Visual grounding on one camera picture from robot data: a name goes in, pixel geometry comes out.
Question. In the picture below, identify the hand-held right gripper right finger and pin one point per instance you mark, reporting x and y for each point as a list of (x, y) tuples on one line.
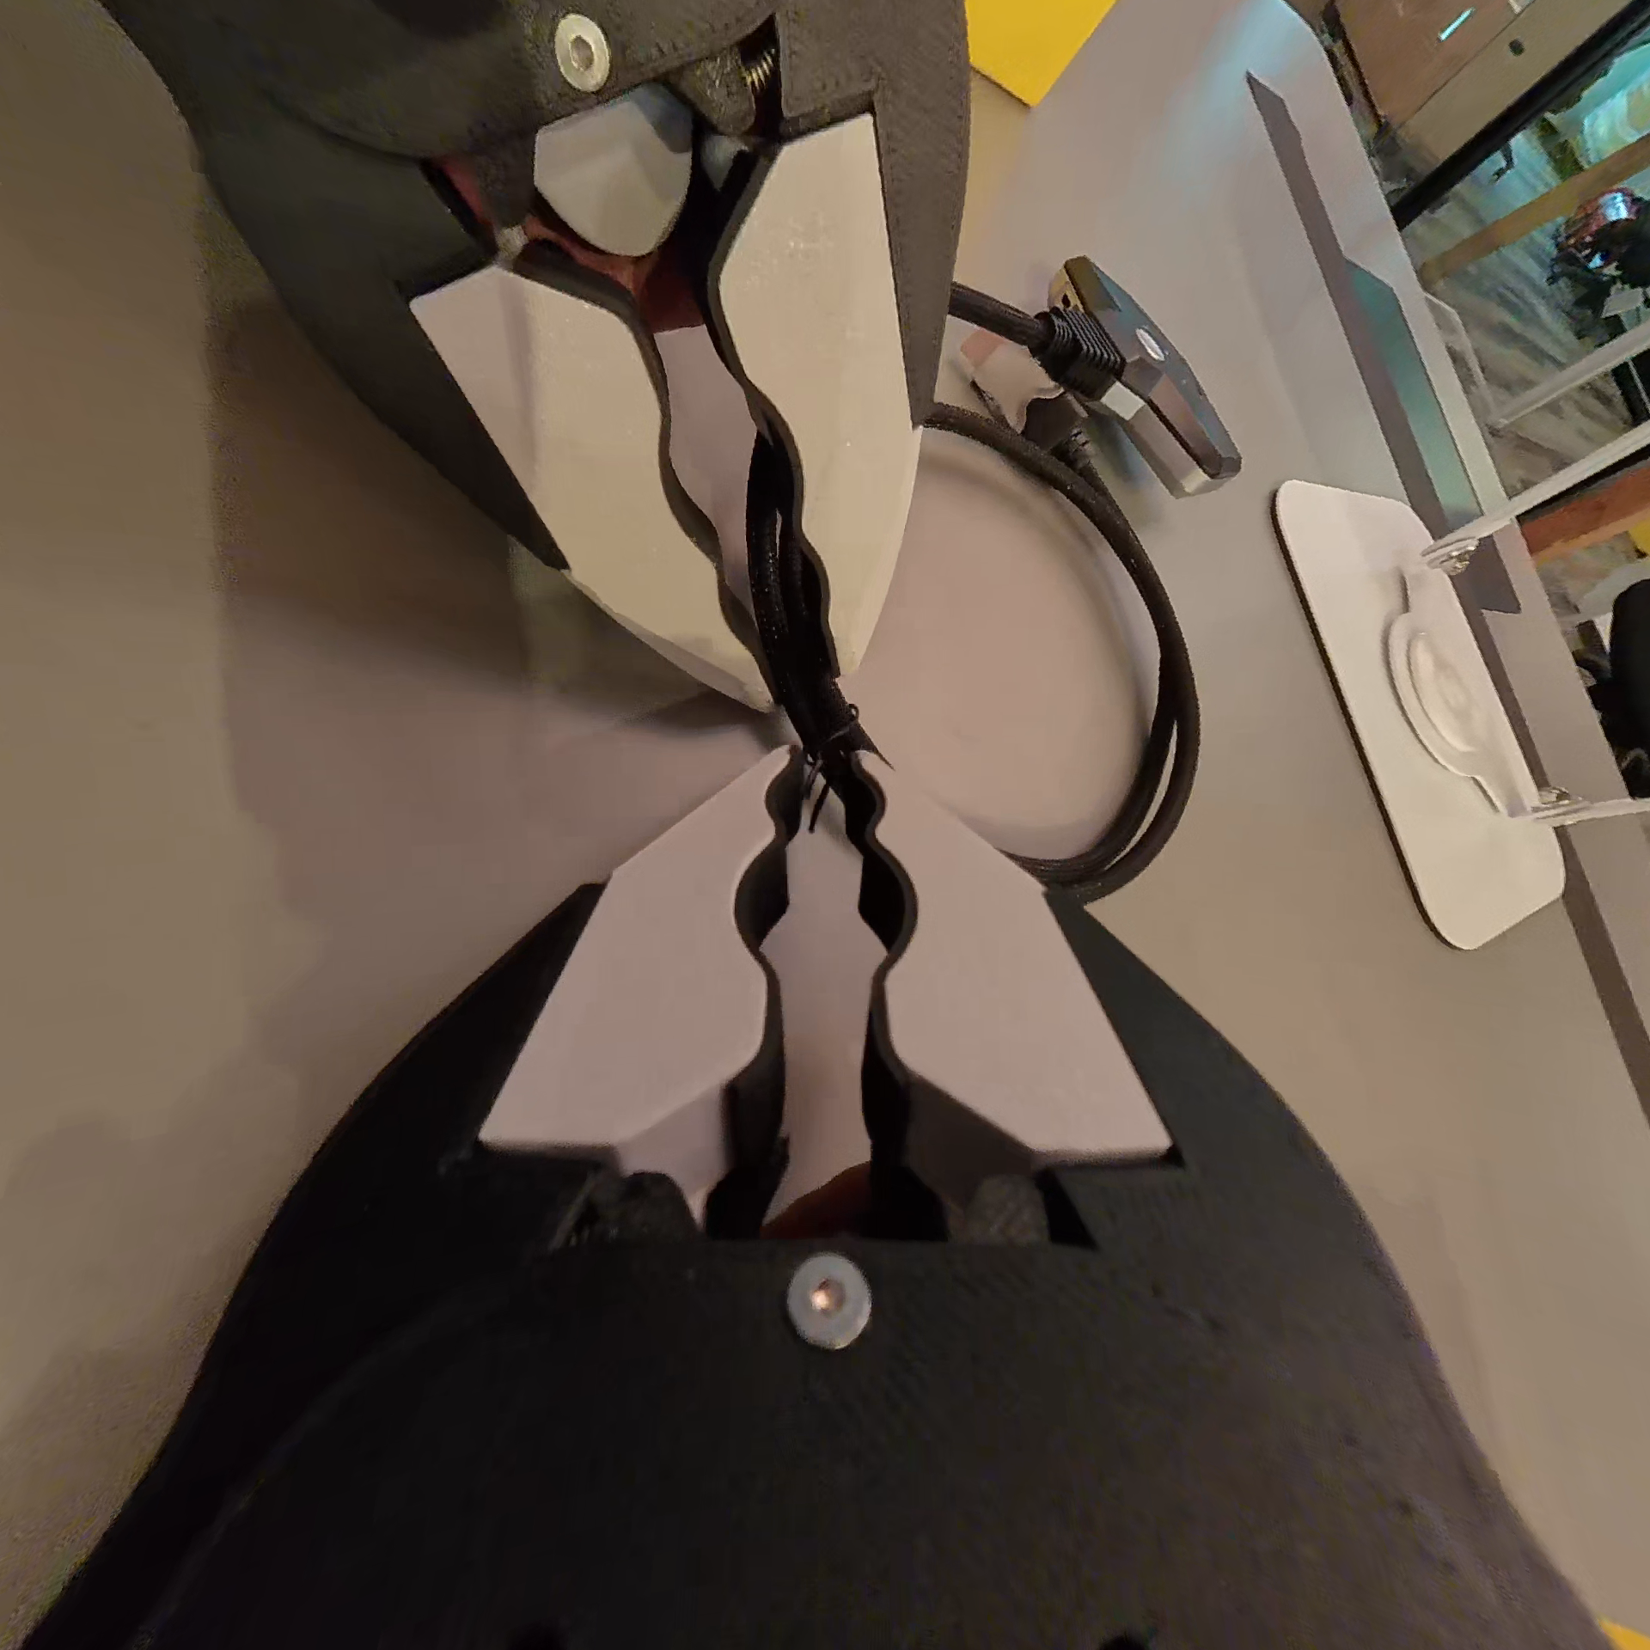
[(1017, 1031)]

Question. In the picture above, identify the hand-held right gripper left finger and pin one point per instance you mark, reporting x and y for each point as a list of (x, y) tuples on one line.
[(632, 1019)]

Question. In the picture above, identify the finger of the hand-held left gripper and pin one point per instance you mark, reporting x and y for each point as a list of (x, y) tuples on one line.
[(825, 284), (554, 427)]

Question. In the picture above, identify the dark grey hdmi switch box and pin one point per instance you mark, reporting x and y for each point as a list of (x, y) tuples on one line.
[(1160, 388)]

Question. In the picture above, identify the yellow plastic bin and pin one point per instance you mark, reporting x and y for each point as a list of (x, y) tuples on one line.
[(1044, 39)]

